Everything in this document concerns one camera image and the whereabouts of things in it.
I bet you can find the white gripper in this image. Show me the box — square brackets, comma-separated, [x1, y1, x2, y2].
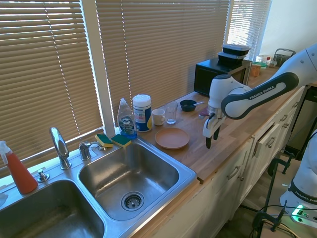
[202, 116, 225, 150]

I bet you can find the orange plastic plate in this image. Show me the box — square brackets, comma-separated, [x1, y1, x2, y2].
[155, 127, 191, 150]

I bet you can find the white ceramic mug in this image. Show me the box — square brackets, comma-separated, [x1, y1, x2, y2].
[151, 108, 166, 126]

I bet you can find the stainless steel double sink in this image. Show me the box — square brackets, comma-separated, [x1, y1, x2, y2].
[0, 135, 198, 238]

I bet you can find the metal sink drain strainer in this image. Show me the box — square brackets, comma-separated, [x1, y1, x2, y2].
[121, 190, 145, 212]

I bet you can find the chrome sink faucet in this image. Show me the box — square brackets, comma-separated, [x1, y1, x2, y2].
[49, 126, 72, 171]

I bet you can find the small chrome sink knob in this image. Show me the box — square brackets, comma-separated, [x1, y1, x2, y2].
[37, 169, 50, 183]

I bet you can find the small black bowl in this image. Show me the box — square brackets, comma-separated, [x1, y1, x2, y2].
[180, 99, 197, 113]

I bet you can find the clear drinking glass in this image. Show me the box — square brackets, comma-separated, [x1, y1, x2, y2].
[165, 101, 179, 125]

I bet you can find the white kitchen cabinet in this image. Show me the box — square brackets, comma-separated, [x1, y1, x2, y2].
[138, 85, 308, 238]

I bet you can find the black microwave oven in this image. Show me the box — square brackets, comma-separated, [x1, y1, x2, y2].
[193, 58, 253, 97]

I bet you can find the black C clamp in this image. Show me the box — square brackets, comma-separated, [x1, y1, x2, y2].
[252, 200, 288, 233]
[267, 153, 296, 177]

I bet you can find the white wipes canister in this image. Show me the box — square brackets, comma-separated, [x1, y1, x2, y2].
[132, 94, 153, 133]

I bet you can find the orange cardboard box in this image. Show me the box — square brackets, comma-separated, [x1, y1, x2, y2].
[250, 63, 262, 78]

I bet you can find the black plastic food container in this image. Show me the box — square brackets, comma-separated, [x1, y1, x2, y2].
[221, 44, 252, 55]
[217, 51, 246, 66]

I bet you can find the Dawn dish soap bottle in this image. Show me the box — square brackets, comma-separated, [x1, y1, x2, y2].
[116, 98, 138, 139]

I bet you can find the yellow green sponge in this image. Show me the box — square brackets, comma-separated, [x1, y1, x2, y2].
[110, 134, 132, 149]
[95, 133, 114, 149]

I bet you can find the white lidded container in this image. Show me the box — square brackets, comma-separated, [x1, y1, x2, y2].
[256, 54, 272, 65]

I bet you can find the wide tan window blind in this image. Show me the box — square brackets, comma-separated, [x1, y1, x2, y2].
[95, 0, 231, 124]
[0, 0, 105, 178]

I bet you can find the narrow tan window blind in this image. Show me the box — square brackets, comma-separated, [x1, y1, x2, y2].
[226, 0, 272, 62]

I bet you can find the orange spray bottle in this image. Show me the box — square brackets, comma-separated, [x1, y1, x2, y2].
[0, 140, 39, 195]

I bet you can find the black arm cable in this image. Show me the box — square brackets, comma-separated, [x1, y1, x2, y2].
[307, 128, 317, 151]

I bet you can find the grey wire cutlery caddy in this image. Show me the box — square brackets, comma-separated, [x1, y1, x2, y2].
[273, 48, 297, 67]

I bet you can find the chrome faucet handle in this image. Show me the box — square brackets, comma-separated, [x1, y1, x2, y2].
[78, 141, 107, 161]

